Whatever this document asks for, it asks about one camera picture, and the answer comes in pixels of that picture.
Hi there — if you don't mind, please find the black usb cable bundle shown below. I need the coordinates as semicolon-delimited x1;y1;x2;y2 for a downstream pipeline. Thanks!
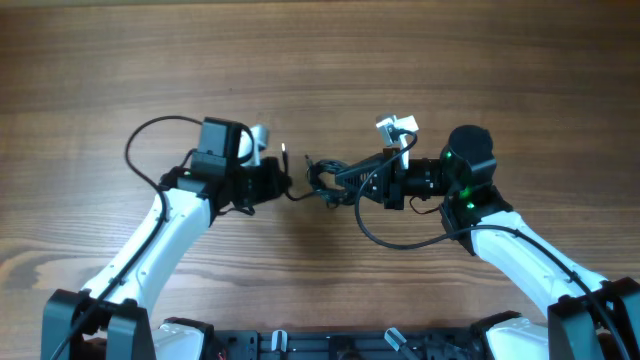
279;142;359;209

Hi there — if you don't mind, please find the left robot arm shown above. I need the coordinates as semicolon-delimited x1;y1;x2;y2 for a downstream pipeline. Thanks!
41;117;291;359

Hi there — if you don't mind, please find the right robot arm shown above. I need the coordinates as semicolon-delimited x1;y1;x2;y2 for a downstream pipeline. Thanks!
335;125;639;359

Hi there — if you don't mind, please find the right camera black cable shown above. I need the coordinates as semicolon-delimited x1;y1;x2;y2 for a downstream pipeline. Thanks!
353;127;631;360

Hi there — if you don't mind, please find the camera black cable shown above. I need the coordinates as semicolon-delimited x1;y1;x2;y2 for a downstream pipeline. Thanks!
353;127;631;360
47;115;256;360

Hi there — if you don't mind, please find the left camera black cable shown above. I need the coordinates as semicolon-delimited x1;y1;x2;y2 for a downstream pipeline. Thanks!
47;115;256;360

